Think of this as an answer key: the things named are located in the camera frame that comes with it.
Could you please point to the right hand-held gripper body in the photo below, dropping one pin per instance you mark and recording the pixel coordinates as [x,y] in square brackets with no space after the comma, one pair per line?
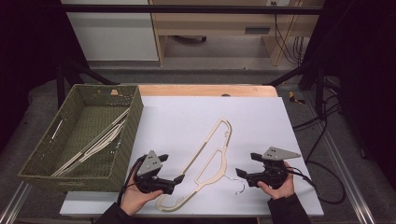
[271,177]

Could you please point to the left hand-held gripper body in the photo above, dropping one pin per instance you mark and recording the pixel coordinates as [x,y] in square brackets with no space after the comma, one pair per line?
[149,165]

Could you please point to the beige clothes hanger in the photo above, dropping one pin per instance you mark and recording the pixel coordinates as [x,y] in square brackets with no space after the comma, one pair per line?
[109,134]

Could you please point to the green woven basket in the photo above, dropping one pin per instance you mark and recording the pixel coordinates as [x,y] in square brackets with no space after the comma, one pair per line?
[90,96]

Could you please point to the person's right hand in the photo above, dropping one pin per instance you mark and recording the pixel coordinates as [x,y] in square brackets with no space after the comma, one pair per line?
[283,189]

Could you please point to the person's left hand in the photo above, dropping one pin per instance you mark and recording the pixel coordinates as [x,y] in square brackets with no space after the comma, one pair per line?
[135,199]

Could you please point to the yellow and black tool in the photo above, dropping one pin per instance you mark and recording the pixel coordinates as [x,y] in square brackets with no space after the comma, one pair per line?
[294,98]

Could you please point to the white cabinet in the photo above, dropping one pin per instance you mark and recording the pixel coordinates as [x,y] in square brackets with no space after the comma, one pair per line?
[115,37]

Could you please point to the wooden desk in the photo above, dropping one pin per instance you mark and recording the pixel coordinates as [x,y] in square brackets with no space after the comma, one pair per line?
[211,23]

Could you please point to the aluminium rail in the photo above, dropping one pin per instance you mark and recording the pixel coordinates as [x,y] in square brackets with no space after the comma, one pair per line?
[348,183]
[12,205]

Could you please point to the black frame strut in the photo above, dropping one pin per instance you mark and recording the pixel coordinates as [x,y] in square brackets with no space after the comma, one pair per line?
[60,84]
[319,90]

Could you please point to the black horizontal frame bar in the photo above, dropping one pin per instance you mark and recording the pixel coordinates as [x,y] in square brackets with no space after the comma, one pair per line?
[186,9]

